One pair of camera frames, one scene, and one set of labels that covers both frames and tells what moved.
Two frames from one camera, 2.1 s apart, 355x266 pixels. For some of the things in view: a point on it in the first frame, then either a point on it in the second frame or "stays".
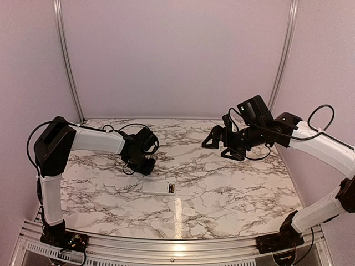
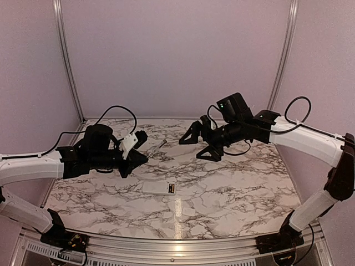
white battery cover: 188,211 stays
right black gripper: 233,151 to 216,153
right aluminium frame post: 290,31 stays
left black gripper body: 140,165 to 106,159
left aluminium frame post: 62,31 stays
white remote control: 159,188 stays
